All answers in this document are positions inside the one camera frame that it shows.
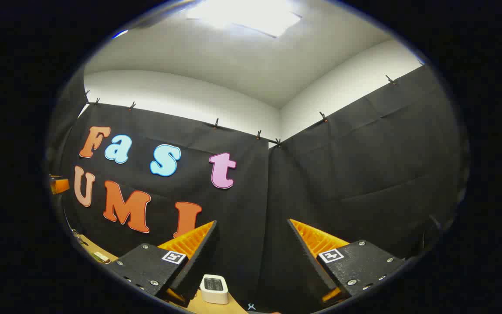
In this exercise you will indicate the black backdrop cloth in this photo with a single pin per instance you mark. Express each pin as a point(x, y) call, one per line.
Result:
point(342, 174)

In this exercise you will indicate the row of black clips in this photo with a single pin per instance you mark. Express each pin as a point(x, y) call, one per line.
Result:
point(216, 123)

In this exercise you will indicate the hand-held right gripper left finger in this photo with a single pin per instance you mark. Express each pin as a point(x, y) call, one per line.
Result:
point(198, 261)

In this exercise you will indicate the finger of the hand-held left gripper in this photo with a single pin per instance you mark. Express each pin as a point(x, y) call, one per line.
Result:
point(59, 185)

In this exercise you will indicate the sandwich with lettuce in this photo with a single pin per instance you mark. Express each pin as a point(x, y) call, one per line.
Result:
point(103, 257)

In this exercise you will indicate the white toaster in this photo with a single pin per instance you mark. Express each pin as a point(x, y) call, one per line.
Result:
point(214, 290)

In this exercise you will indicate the ceiling light panel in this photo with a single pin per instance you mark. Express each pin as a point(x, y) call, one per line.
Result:
point(251, 15)

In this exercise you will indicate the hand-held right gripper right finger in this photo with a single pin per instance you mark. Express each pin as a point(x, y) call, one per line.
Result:
point(307, 261)

